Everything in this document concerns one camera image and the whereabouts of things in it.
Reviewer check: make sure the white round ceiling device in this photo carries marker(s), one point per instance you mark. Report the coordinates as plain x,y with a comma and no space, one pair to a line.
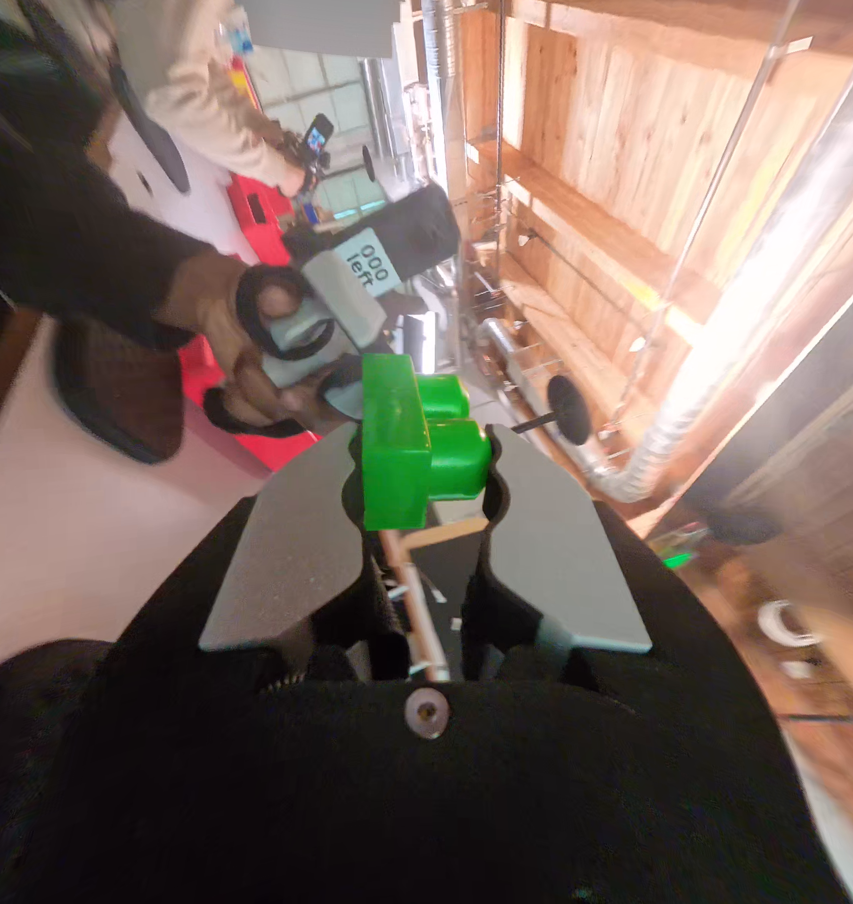
767,620

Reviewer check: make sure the handheld camera rig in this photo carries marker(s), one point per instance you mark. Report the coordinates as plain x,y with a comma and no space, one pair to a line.
318,134

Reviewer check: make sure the green exit sign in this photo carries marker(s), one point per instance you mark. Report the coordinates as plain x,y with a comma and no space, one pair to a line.
677,561

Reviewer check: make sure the black floor lamp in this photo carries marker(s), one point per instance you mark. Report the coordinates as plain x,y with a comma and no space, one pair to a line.
569,409

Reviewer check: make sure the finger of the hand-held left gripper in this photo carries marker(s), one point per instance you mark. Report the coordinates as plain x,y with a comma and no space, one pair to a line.
341,399
348,304

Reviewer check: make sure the person's left forearm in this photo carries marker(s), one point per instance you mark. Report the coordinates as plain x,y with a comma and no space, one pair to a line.
80,233

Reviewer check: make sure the person's left hand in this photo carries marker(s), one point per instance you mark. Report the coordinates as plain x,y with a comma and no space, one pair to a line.
207,304

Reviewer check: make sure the silver air duct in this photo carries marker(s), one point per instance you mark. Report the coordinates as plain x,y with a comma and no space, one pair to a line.
437,85
511,353
786,233

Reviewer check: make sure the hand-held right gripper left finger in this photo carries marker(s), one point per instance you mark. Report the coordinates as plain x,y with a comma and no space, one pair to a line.
292,558

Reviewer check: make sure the green toy block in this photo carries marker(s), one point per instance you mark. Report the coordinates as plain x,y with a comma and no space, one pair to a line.
398,452

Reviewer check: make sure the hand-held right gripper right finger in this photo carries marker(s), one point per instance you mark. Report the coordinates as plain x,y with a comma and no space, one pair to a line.
560,558

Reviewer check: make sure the large red storage bin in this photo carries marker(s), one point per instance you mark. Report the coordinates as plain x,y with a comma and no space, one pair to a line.
200,367

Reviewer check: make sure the brown mesh chair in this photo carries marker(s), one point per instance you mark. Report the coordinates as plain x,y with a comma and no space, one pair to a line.
122,395

